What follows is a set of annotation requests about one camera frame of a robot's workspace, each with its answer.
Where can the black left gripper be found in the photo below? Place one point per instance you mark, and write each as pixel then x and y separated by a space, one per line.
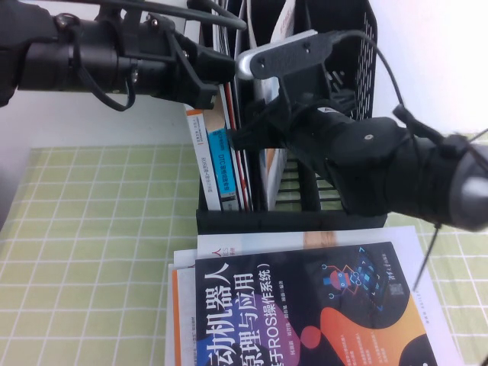
pixel 152 76

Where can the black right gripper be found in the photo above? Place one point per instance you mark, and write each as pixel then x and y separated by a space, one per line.
pixel 305 126

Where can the desert cover robot brochure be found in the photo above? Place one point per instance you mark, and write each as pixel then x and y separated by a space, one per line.
pixel 272 179

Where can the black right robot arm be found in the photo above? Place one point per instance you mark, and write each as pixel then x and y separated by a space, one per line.
pixel 400 171

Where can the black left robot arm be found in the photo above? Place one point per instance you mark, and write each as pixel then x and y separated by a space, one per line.
pixel 38 57

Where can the blue spine book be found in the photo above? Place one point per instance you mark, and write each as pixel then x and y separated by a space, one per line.
pixel 221 167

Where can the white book orange band spine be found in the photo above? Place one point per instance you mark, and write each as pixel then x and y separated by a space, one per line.
pixel 202 164

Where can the black plastic book holder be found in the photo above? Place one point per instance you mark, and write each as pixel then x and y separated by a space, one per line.
pixel 343 87

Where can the grey cover thin booklet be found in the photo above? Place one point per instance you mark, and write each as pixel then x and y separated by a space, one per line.
pixel 255 175

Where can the plain white paper booklet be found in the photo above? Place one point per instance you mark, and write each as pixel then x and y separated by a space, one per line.
pixel 185 257

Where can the dark robot textbook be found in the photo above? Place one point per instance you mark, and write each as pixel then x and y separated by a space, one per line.
pixel 305 305

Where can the green checked tablecloth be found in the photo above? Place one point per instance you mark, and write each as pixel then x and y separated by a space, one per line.
pixel 95 228

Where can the white booklet orange stripe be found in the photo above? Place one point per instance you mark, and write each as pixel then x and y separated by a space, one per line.
pixel 181 312

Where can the black zip tie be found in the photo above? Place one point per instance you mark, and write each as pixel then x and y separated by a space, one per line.
pixel 427 259

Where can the white brochure wood stripe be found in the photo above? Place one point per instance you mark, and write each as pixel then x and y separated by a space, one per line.
pixel 427 305

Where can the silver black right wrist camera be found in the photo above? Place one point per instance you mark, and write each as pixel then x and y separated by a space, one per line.
pixel 282 53

